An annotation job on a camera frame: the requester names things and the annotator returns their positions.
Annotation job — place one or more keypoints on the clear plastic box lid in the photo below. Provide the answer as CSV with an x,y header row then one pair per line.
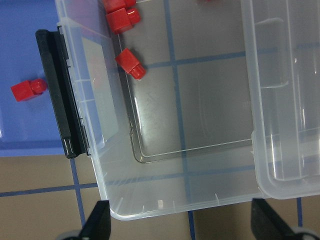
x,y
282,48

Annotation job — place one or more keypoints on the red block in box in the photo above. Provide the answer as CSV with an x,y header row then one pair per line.
x,y
114,5
123,20
130,64

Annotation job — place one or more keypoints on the red block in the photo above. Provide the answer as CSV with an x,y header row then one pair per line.
x,y
123,20
130,64
114,5
28,89

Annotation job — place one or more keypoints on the blue plastic tray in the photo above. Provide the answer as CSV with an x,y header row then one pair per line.
x,y
27,128

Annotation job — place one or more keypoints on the clear plastic storage box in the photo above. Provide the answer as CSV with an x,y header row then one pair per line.
x,y
179,139

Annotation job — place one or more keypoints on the black box latch handle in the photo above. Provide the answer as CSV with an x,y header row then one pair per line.
x,y
54,56

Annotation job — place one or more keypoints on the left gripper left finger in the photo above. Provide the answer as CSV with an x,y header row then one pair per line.
x,y
98,224

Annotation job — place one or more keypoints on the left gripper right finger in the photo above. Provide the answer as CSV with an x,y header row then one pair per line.
x,y
266,224

